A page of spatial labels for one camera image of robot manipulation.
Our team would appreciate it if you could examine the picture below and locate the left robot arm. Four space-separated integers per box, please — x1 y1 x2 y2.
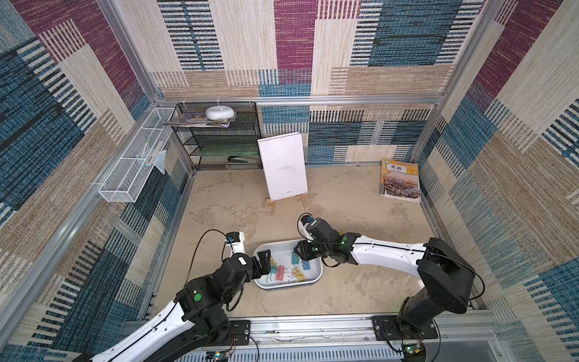
75 250 271 361

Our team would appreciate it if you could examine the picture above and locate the pink binder clip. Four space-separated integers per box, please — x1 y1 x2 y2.
275 265 286 281

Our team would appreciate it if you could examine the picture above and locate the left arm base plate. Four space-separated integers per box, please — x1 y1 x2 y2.
221 320 251 346

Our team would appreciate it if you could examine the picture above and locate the magazine on shelf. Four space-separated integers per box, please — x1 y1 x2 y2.
163 113 237 128

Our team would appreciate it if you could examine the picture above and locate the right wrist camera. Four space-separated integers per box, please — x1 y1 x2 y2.
297 213 314 241

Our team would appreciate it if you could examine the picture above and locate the white plastic storage box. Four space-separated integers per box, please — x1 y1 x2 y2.
254 240 324 290

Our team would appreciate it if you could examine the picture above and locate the white wire basket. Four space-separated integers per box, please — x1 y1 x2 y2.
98 107 174 203

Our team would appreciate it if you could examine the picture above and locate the yellow textbook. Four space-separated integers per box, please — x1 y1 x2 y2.
380 158 422 203

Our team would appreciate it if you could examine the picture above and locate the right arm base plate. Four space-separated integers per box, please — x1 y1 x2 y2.
370 315 439 341

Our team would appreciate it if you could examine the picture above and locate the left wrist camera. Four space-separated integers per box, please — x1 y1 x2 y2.
226 232 245 256

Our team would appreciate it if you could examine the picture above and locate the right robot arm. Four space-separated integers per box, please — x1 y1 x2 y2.
294 215 476 339

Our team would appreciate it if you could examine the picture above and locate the white board on easel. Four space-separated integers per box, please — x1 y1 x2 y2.
258 132 308 202

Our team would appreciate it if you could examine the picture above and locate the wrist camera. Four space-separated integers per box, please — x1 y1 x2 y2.
226 232 245 256
297 213 314 241

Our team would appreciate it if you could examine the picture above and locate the black stapler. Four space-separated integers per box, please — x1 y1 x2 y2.
228 156 258 164

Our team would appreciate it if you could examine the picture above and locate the teal binder clip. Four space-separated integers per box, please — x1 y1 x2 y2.
291 251 300 265

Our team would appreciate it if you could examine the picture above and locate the white round device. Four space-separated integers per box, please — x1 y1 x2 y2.
205 105 235 121

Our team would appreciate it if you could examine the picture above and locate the black wire mesh shelf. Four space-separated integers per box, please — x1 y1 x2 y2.
170 101 262 171

